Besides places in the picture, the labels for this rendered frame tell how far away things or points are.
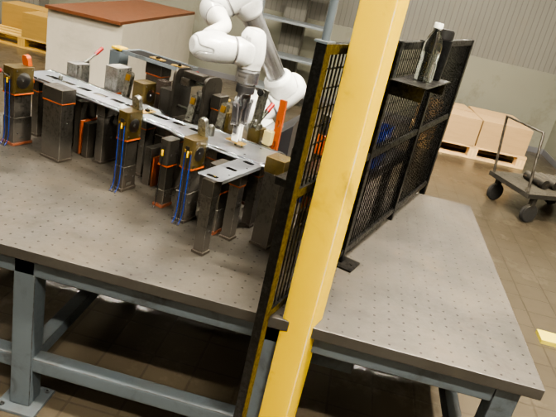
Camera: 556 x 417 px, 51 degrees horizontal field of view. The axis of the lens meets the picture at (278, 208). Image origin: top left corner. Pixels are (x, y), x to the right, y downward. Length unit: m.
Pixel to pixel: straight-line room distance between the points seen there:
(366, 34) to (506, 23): 7.22
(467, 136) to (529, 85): 1.67
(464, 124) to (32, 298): 6.09
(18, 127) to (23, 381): 1.16
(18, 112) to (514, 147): 6.08
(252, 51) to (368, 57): 0.79
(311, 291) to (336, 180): 0.36
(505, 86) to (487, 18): 0.96
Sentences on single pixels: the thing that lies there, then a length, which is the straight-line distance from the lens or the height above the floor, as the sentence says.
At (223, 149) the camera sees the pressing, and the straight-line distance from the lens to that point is 2.31.
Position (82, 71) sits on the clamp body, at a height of 1.02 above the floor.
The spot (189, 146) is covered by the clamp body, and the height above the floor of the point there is 1.02.
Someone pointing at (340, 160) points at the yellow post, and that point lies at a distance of 1.61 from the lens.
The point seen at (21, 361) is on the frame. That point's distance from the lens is 2.37.
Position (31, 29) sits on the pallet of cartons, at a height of 0.27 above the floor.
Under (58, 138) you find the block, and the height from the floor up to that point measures 0.81.
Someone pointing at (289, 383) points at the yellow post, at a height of 0.49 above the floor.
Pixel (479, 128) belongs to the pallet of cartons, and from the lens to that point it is 7.53.
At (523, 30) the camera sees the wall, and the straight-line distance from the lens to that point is 8.78.
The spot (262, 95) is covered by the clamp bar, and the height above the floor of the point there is 1.19.
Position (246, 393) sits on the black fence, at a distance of 1.90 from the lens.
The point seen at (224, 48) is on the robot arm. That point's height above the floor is 1.38.
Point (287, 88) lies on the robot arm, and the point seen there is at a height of 1.13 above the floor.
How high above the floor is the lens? 1.70
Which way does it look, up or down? 22 degrees down
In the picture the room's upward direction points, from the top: 12 degrees clockwise
